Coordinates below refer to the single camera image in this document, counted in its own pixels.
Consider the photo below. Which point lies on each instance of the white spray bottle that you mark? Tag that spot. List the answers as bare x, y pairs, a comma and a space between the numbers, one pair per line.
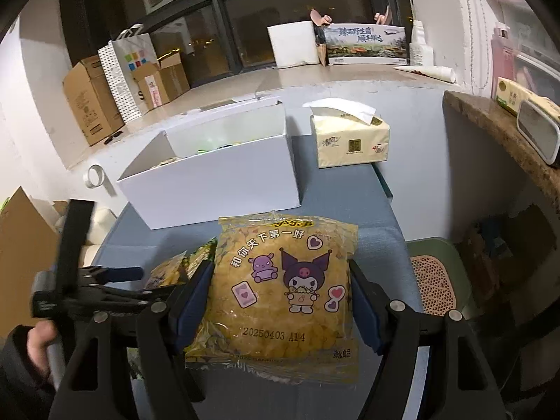
421, 54

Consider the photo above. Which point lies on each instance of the green chair with rattan seat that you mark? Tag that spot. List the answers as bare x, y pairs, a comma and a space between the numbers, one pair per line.
441, 276

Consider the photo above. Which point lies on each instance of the rolled white paper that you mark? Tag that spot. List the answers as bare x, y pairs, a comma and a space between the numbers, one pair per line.
444, 74

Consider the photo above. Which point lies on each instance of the brown wooden side table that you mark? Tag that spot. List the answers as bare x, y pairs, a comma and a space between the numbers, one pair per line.
500, 125

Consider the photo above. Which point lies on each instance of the white tape roll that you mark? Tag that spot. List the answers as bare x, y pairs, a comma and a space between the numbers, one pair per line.
94, 176

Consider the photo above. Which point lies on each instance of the black scissors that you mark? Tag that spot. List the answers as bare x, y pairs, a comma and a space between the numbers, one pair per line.
113, 137

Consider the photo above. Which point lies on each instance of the person's left hand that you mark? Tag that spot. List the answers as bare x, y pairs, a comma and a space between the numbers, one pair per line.
39, 338

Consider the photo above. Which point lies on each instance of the large brown cardboard box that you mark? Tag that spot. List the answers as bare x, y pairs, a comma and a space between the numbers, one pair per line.
91, 101

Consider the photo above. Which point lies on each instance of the white framed mirror device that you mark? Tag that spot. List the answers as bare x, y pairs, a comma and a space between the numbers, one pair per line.
540, 130

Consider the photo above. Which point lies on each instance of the white dotted paper bag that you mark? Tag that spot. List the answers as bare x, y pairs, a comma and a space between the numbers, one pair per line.
119, 59

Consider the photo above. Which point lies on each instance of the white foam box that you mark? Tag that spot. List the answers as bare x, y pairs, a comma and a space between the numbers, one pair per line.
293, 44

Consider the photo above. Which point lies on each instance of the yellow Kuromi popcorn bag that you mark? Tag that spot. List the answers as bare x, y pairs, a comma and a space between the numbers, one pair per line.
279, 300

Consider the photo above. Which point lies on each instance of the yellow tissue pack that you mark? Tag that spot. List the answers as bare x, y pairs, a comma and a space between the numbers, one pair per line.
348, 132

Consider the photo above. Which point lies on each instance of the clear plastic drawer organizer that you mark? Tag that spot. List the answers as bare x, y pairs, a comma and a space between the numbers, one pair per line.
537, 58

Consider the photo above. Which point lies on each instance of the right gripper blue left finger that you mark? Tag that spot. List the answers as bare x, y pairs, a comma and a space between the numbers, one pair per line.
191, 303

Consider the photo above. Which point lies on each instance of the small open cardboard box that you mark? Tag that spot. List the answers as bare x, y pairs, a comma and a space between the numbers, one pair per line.
163, 81

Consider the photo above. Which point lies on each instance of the white open storage box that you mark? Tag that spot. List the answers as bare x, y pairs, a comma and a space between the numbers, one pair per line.
221, 163

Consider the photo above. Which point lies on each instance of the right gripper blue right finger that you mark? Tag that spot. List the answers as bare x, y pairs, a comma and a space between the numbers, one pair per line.
368, 308

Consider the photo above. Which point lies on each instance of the cream sofa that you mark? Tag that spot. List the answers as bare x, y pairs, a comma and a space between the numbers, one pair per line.
101, 223

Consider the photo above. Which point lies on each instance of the cream noodle snack bag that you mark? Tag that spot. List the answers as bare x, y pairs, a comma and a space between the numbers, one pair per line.
181, 267

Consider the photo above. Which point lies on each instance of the landscape printed long box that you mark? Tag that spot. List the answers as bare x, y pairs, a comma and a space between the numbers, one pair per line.
366, 44

